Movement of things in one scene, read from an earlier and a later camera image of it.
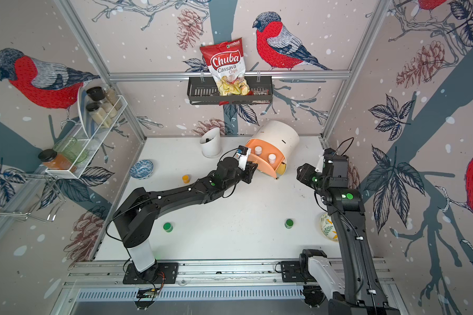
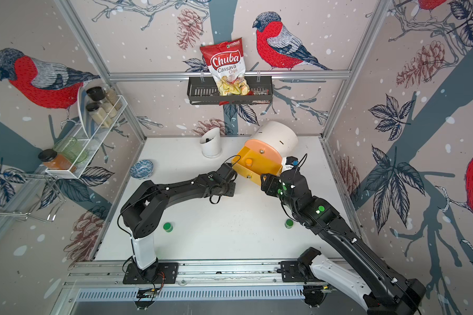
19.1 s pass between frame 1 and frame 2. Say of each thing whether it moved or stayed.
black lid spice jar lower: stayed
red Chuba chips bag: stayed
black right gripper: moved
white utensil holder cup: stayed
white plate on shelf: stayed
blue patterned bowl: stayed
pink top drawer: moved
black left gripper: moved
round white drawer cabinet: stayed
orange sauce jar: stayed
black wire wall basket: stayed
